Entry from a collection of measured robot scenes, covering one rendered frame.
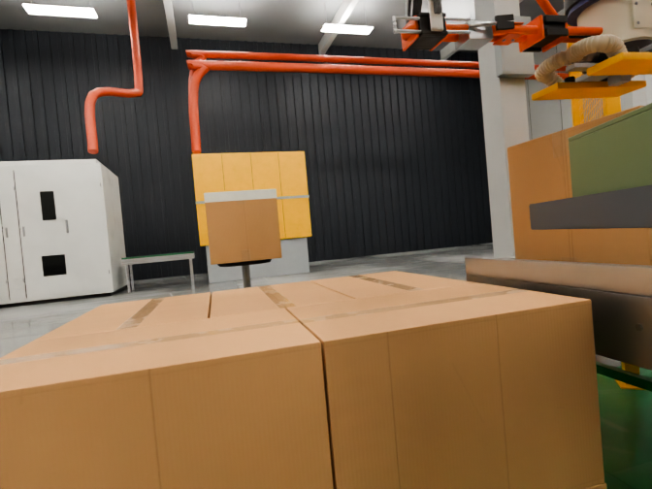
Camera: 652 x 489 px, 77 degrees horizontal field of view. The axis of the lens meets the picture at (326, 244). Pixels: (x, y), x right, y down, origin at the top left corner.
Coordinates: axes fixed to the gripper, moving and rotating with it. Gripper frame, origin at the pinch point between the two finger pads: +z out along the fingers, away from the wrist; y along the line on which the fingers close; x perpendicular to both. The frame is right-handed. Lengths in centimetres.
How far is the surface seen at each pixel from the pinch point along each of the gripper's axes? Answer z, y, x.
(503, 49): -39, 89, -96
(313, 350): 67, -19, 39
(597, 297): 67, -15, -29
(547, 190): 40, 4, -36
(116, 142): -229, 1042, 269
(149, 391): 70, -19, 66
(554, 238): 54, 3, -36
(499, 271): 63, 18, -29
